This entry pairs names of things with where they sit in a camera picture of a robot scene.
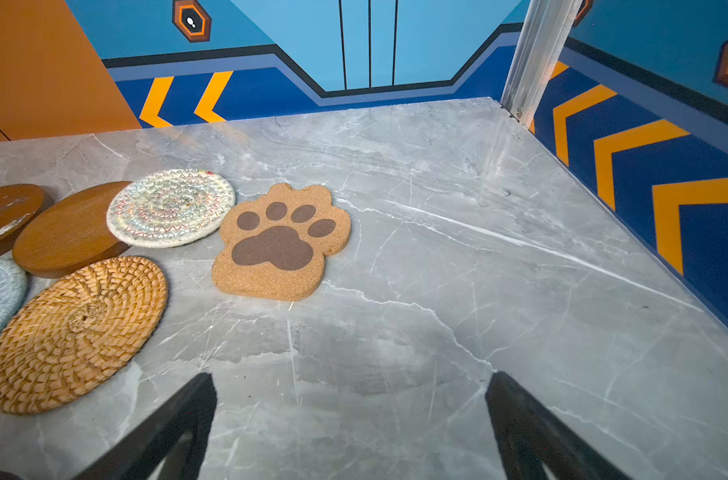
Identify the cork paw print coaster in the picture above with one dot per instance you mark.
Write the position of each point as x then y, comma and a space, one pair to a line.
276, 246

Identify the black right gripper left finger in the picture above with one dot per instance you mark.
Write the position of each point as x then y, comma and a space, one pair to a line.
173, 440

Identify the brown round wooden coaster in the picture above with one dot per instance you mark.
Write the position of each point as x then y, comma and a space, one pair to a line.
71, 234

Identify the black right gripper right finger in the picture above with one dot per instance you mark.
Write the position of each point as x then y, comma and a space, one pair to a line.
533, 443

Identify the white multicolour woven rope coaster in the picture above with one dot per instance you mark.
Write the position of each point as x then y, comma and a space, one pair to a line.
170, 208

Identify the dark scratched wooden coaster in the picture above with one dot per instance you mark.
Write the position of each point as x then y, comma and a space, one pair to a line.
19, 205

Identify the aluminium corner post right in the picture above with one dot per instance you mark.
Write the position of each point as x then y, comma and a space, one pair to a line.
541, 41

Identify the woven rattan round coaster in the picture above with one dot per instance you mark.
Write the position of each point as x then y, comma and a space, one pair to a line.
77, 333

